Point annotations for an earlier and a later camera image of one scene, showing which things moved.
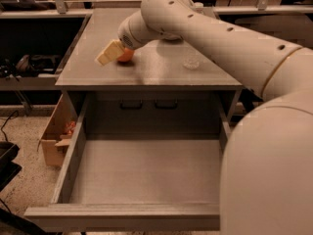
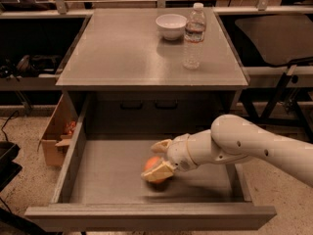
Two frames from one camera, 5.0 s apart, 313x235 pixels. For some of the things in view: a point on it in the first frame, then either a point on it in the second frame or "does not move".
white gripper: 125,36 to 178,153
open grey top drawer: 135,182 does not move
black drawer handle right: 167,107 does not move
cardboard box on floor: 58,135 does not move
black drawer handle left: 131,107 does not move
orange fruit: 127,55 to 151,164
